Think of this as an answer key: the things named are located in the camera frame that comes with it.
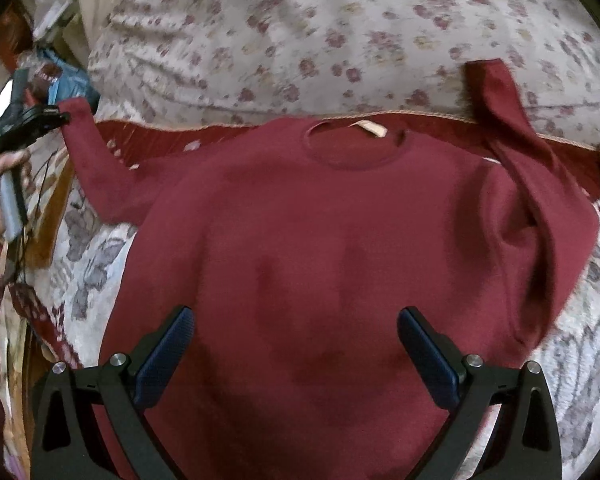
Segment dark red sweater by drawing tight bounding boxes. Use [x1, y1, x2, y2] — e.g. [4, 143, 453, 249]
[61, 60, 598, 479]

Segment clear plastic bottle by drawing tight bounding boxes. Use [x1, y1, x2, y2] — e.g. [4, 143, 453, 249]
[17, 50, 62, 104]

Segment blue plastic bag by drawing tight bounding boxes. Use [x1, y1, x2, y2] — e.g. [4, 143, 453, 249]
[36, 49, 100, 114]

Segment orange brown patterned blanket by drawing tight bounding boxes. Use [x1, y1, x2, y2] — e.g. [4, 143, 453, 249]
[24, 148, 74, 270]

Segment red white floral blanket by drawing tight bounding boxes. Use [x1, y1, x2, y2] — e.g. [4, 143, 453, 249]
[0, 132, 600, 479]

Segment floral pink quilt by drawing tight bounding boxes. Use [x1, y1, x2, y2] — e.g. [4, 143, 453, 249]
[88, 0, 600, 144]

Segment black cable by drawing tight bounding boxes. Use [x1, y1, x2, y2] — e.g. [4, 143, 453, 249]
[9, 148, 56, 281]

